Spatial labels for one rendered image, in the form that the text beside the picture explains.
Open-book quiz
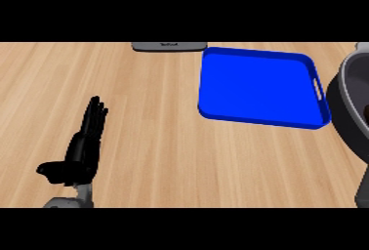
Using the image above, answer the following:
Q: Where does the grey flat appliance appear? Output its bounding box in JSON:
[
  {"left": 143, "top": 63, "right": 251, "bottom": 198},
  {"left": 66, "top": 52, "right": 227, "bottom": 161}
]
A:
[{"left": 130, "top": 42, "right": 210, "bottom": 53}]

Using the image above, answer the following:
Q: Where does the blue plastic tray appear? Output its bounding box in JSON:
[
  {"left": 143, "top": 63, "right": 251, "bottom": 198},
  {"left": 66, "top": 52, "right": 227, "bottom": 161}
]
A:
[{"left": 196, "top": 46, "right": 334, "bottom": 131}]

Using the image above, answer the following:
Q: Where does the dark grey pot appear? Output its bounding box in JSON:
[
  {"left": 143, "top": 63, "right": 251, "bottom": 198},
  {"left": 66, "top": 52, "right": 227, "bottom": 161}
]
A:
[{"left": 325, "top": 42, "right": 369, "bottom": 159}]

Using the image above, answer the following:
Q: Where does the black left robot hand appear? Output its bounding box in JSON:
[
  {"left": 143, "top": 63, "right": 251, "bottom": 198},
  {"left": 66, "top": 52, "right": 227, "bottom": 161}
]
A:
[{"left": 34, "top": 95, "right": 109, "bottom": 188}]

